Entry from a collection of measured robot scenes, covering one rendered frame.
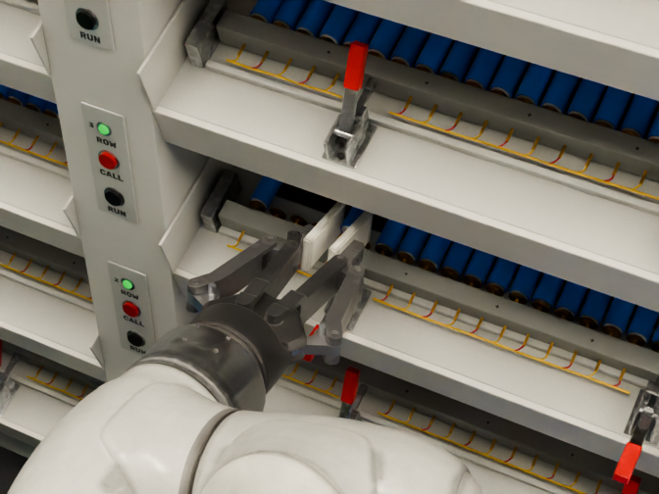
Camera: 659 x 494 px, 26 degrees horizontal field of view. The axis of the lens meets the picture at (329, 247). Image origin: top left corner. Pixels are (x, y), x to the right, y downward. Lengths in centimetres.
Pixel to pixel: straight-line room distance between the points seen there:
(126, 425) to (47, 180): 50
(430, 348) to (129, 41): 35
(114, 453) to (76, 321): 62
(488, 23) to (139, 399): 33
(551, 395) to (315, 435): 39
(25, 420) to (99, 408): 75
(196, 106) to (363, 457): 41
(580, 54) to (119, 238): 51
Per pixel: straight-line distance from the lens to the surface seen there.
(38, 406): 165
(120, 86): 114
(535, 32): 92
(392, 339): 120
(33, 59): 119
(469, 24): 94
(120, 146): 118
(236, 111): 112
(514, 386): 118
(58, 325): 148
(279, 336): 103
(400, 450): 81
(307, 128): 110
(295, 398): 139
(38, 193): 134
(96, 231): 128
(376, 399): 138
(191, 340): 97
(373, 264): 121
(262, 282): 108
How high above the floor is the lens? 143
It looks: 47 degrees down
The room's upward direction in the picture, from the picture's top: straight up
